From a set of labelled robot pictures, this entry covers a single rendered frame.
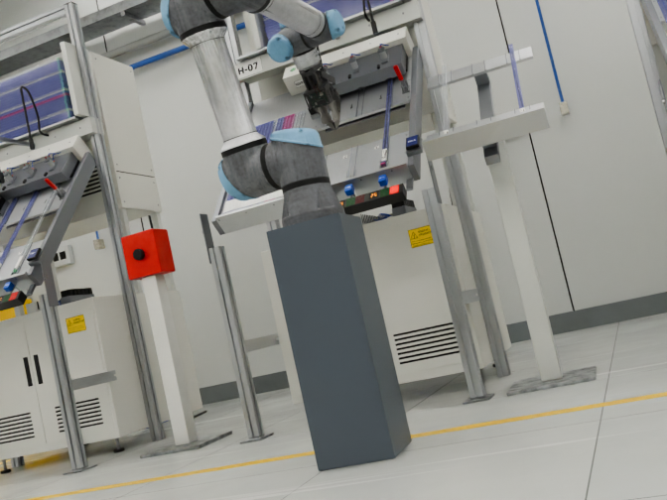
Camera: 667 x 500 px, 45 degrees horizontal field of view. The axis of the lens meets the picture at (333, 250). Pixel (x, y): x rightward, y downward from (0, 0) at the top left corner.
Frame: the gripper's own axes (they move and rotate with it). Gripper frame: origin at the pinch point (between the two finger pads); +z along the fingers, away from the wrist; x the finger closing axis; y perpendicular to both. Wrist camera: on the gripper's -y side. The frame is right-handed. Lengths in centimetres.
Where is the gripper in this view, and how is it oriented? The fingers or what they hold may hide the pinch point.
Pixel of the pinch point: (334, 124)
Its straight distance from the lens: 250.9
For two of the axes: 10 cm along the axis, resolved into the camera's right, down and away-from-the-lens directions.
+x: 9.1, -2.4, -3.4
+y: -1.9, 4.8, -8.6
